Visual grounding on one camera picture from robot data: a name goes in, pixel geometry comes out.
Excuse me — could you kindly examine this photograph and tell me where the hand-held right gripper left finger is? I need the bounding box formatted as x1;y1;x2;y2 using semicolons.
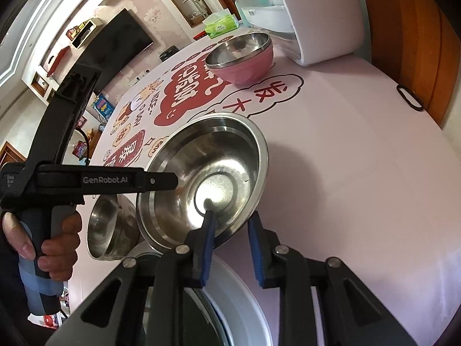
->
47;209;217;346

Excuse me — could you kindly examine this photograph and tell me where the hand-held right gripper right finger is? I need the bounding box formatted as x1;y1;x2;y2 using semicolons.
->
247;211;418;346

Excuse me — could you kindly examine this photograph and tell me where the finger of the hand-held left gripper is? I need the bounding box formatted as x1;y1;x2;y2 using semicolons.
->
137;172;179;192

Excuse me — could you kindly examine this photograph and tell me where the patterned steel bowl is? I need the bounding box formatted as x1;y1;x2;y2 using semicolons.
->
86;194;142;260

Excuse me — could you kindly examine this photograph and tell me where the wide-rim steel bowl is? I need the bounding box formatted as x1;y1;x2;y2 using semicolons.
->
136;112;269;253

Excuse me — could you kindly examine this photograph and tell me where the pink steel bowl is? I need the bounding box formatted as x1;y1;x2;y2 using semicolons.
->
205;32;274;86

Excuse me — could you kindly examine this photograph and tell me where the person's left hand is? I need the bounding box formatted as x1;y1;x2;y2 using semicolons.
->
0;209;83;282

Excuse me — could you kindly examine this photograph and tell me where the wooden door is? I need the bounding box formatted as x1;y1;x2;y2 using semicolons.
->
0;140;27;168

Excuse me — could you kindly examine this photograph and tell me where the colourful blue box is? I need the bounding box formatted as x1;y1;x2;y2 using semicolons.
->
92;94;116;120

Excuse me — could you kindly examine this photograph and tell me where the pink printed tablecloth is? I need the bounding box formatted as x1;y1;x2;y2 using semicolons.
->
67;25;461;346

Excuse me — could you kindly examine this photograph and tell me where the small black box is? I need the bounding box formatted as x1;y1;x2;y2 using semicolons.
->
159;45;179;62

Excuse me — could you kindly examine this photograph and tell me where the black television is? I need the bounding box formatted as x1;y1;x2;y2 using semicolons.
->
72;8;154;94

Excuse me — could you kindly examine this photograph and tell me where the green tissue pack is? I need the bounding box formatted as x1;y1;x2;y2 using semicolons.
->
205;14;240;40

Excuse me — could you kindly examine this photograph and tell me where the white sterilizer appliance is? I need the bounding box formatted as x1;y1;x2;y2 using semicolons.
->
220;0;368;66

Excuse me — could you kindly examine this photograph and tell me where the tall wooden cabinet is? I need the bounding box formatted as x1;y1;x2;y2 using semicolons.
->
356;0;461;130

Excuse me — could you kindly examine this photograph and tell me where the black cable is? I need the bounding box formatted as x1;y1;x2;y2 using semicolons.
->
74;130;91;163

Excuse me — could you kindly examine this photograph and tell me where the white wall shelf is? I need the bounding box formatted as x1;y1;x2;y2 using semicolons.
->
67;20;98;49

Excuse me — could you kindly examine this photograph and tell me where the black ring handle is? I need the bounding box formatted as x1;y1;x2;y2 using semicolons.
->
396;84;426;112

